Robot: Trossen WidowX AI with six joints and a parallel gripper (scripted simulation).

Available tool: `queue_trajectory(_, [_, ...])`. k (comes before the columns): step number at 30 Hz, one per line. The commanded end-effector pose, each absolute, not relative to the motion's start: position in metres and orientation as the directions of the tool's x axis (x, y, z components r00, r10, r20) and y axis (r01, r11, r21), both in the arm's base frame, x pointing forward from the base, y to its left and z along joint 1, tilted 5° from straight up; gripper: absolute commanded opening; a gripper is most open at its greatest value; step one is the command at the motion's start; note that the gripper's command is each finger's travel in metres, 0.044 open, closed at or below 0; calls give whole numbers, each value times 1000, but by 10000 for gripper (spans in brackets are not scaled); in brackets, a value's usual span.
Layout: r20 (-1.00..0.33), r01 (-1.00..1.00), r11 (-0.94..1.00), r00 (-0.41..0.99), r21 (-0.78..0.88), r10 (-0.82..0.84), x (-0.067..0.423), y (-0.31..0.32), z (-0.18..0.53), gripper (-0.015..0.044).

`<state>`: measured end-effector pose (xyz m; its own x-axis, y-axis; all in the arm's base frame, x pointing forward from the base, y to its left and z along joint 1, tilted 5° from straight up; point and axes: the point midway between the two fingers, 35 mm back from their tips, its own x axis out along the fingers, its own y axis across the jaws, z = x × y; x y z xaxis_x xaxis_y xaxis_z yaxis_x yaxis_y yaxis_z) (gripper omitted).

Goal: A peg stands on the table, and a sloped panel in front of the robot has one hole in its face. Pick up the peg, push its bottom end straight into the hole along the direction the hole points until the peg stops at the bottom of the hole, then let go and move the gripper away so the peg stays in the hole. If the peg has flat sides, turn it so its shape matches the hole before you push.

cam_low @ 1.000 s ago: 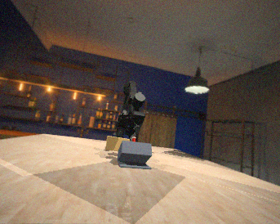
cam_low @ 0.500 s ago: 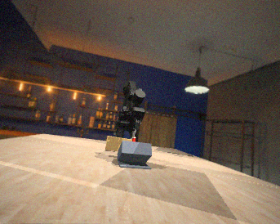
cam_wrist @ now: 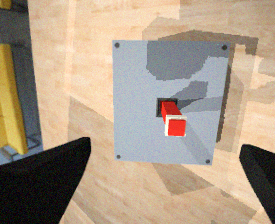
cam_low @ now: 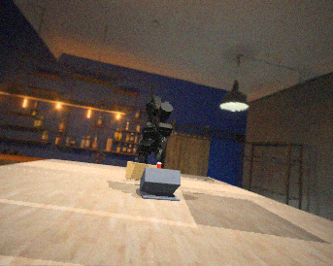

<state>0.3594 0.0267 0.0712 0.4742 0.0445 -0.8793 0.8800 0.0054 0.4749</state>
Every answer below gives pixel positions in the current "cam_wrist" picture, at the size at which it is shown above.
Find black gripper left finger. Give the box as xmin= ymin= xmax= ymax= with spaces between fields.
xmin=0 ymin=137 xmax=91 ymax=224

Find grey square panel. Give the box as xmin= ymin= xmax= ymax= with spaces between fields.
xmin=112 ymin=40 xmax=231 ymax=165

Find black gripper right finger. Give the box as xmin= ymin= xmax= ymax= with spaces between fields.
xmin=239 ymin=144 xmax=275 ymax=224

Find red square peg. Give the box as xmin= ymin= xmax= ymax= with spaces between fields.
xmin=160 ymin=101 xmax=187 ymax=136

